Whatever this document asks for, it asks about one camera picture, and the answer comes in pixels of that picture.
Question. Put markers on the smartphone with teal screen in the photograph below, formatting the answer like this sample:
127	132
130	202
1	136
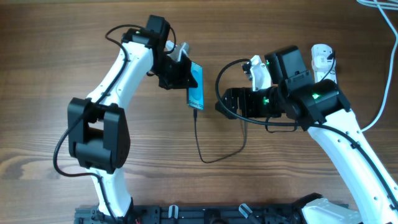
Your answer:
195	96

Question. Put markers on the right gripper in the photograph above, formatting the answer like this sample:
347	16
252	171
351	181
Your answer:
247	94

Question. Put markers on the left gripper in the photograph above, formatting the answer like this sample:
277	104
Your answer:
183	79

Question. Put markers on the white power strip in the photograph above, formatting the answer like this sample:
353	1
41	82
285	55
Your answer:
323	49

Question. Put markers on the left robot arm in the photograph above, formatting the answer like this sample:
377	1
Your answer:
97	133

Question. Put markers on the white USB charger plug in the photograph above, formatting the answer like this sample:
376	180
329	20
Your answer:
323	63

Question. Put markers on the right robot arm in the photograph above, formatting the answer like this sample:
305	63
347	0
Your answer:
283	85

